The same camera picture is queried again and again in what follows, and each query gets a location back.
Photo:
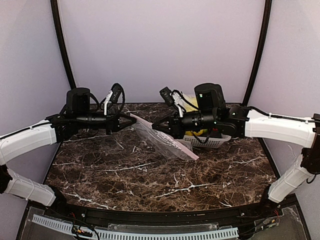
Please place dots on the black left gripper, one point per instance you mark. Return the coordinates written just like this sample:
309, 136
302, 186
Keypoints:
110, 121

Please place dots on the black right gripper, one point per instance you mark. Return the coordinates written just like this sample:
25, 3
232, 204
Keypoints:
173, 125

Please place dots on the clear zip top bag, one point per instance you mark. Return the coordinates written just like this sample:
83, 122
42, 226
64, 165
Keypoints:
167, 146

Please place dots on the yellow napa cabbage toy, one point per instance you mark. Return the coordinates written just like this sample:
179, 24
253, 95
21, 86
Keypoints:
191, 99

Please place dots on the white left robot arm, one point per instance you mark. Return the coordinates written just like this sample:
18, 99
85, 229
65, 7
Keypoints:
75, 115

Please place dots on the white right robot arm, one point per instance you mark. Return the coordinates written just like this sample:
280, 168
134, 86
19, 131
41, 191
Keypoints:
212, 113

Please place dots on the white plastic basket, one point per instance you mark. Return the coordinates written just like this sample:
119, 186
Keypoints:
211, 143

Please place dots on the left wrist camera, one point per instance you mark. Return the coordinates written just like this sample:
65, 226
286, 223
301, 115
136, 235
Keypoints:
113, 96

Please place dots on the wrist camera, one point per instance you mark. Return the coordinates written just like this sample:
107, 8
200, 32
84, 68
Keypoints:
113, 96
166, 95

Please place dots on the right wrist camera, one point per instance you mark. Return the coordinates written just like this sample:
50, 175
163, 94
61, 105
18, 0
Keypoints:
166, 95

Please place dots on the white slotted cable duct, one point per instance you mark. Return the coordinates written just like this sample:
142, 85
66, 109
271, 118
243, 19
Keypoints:
114, 231

